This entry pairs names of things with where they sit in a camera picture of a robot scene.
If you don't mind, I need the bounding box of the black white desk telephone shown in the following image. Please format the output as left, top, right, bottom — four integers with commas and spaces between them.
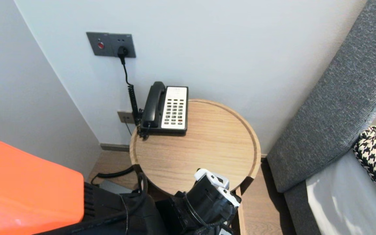
141, 86, 189, 133

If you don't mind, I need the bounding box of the round wooden side table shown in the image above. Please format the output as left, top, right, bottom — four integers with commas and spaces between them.
136, 176, 248, 235
130, 99, 261, 197

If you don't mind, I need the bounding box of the black telephone handset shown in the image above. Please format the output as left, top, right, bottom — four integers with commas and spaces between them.
141, 82, 166, 128

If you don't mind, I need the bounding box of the curly black handset cord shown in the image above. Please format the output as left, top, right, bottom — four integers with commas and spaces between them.
137, 122, 151, 140

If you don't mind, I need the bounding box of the small grey wall outlet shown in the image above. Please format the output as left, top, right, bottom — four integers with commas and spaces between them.
117, 111, 136, 125

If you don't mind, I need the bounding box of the grey power adapter box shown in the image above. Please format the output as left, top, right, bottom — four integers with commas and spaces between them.
99, 180, 125, 194

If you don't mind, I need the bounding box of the grey wall socket panel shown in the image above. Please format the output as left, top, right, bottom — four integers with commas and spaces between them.
86, 32, 136, 58

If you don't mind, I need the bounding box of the grey fabric headboard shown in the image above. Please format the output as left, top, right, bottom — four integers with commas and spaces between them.
266, 0, 376, 194

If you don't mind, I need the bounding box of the black plug with coiled cable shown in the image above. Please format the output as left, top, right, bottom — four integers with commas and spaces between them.
118, 46, 142, 126

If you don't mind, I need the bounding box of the thick black floor cable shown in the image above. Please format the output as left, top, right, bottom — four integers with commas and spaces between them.
91, 165, 137, 187

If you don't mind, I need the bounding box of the grey fabric bed frame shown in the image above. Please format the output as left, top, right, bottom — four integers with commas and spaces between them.
283, 181, 322, 235

